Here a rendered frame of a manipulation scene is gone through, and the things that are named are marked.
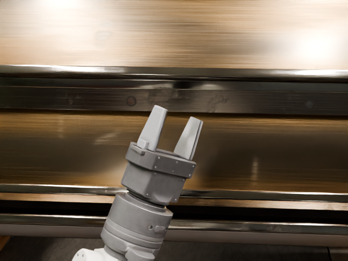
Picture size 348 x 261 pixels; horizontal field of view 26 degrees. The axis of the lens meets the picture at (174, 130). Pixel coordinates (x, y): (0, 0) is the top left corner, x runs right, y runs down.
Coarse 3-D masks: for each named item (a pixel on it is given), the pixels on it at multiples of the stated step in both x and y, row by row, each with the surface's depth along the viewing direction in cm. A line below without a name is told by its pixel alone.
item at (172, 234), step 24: (192, 216) 166; (216, 216) 166; (240, 216) 167; (264, 216) 167; (288, 216) 168; (168, 240) 151; (192, 240) 150; (216, 240) 150; (240, 240) 150; (264, 240) 149; (288, 240) 149; (312, 240) 148; (336, 240) 148
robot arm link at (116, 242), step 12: (108, 228) 107; (108, 240) 106; (120, 240) 105; (132, 240) 105; (144, 240) 106; (84, 252) 107; (96, 252) 108; (108, 252) 108; (120, 252) 106; (132, 252) 104; (144, 252) 106; (156, 252) 108
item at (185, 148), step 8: (192, 120) 111; (200, 120) 111; (184, 128) 112; (192, 128) 111; (200, 128) 111; (184, 136) 112; (192, 136) 111; (184, 144) 111; (192, 144) 110; (176, 152) 112; (184, 152) 111; (192, 152) 111
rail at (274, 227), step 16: (48, 224) 153; (64, 224) 152; (80, 224) 152; (96, 224) 152; (176, 224) 150; (192, 224) 150; (208, 224) 150; (224, 224) 150; (240, 224) 149; (256, 224) 149; (272, 224) 149; (288, 224) 149; (304, 224) 148; (320, 224) 148; (336, 224) 148
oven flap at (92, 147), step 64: (0, 128) 165; (64, 128) 164; (128, 128) 163; (256, 128) 160; (320, 128) 159; (0, 192) 162; (64, 192) 161; (192, 192) 159; (256, 192) 157; (320, 192) 158
